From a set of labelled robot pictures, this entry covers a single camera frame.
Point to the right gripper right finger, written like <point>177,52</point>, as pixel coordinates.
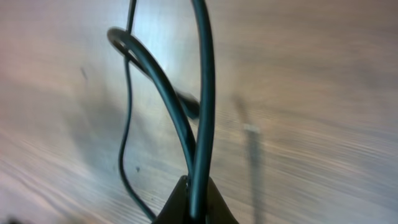
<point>217,211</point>

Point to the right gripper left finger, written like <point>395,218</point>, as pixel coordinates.
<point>175,208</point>

